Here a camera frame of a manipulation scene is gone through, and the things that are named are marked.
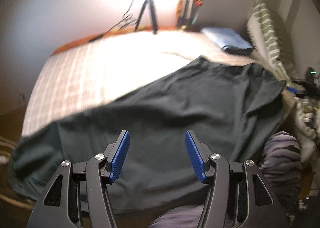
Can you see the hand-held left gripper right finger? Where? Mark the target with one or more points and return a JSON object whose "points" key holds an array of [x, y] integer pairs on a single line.
{"points": [[195, 158]]}

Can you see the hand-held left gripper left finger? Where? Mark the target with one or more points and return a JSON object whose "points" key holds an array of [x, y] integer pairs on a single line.
{"points": [[120, 158]]}

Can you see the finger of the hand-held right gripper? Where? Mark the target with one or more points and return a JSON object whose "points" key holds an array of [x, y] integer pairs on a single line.
{"points": [[292, 90]]}

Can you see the dark green pants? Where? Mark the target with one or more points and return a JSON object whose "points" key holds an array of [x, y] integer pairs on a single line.
{"points": [[150, 108]]}

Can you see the person's striped trouser leg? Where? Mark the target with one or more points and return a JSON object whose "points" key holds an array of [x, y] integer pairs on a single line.
{"points": [[282, 158]]}

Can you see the light blue folded blanket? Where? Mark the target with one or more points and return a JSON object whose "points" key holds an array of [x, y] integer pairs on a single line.
{"points": [[225, 38]]}

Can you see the beige plaid bed cover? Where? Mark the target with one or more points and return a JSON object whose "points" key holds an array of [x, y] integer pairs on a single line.
{"points": [[87, 75]]}

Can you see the black tripod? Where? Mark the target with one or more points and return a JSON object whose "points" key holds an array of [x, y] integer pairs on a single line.
{"points": [[153, 15]]}

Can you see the wooden bed frame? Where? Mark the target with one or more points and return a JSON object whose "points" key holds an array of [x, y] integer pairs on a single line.
{"points": [[75, 44]]}

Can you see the colourful wall hanging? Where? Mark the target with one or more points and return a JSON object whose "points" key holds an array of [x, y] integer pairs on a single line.
{"points": [[190, 0]]}

